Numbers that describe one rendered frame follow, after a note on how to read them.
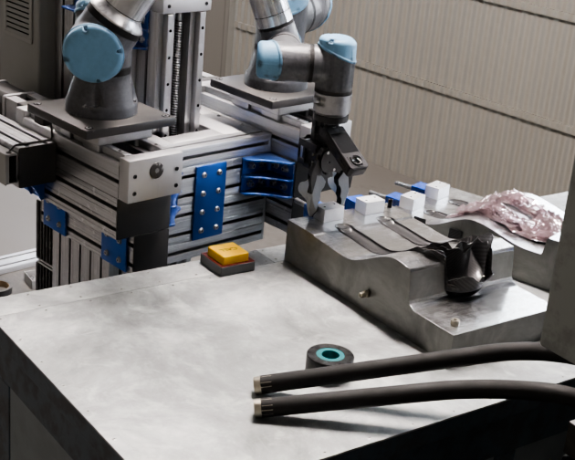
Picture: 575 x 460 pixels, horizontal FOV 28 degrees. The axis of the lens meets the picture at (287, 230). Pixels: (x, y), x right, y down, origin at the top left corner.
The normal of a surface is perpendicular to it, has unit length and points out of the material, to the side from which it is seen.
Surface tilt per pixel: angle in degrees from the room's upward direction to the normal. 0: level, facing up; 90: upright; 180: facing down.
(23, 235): 0
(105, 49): 96
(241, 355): 0
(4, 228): 0
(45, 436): 90
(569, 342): 90
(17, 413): 90
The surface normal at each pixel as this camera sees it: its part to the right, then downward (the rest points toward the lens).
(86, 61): -0.04, 0.47
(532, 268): -0.61, 0.24
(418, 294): 0.58, 0.23
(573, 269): -0.82, 0.14
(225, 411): 0.09, -0.93
